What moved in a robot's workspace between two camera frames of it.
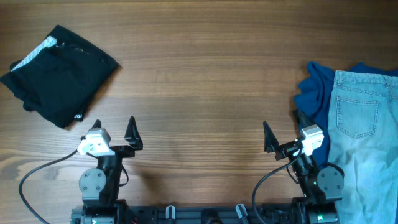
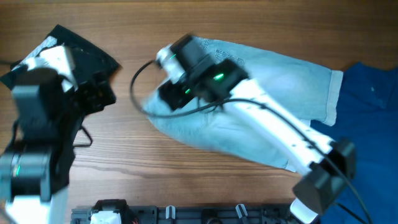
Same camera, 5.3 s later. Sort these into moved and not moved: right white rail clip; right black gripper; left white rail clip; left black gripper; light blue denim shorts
Moved: light blue denim shorts; right black gripper; left black gripper
Not moved: left white rail clip; right white rail clip
